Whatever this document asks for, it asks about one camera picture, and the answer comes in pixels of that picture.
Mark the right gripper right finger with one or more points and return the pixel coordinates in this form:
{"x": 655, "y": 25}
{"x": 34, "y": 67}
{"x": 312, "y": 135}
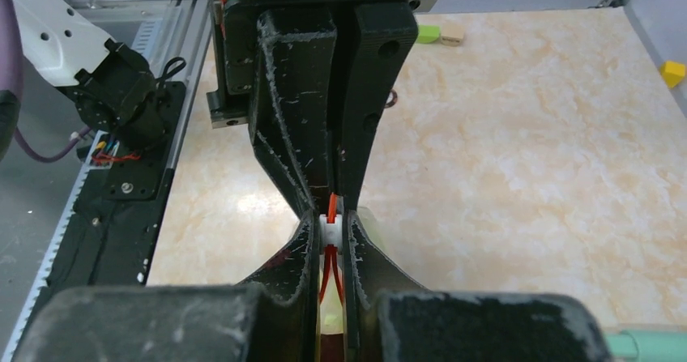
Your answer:
{"x": 391, "y": 317}

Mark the wooden stick green block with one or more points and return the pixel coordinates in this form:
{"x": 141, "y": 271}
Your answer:
{"x": 449, "y": 35}

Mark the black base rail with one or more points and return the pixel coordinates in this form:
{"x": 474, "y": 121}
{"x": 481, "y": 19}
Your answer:
{"x": 106, "y": 234}

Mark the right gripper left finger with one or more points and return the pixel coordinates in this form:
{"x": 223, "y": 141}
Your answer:
{"x": 271, "y": 315}

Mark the yellow block left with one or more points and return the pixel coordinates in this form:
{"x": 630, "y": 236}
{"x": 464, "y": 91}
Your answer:
{"x": 672, "y": 73}

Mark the clear zip bag orange zipper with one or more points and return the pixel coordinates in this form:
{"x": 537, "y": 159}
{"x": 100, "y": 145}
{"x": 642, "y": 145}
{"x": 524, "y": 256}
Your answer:
{"x": 331, "y": 257}

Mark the teal plastic tube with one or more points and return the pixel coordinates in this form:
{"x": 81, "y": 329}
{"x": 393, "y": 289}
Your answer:
{"x": 647, "y": 343}

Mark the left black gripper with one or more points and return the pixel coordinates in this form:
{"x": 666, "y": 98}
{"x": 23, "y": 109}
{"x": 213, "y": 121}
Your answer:
{"x": 288, "y": 111}

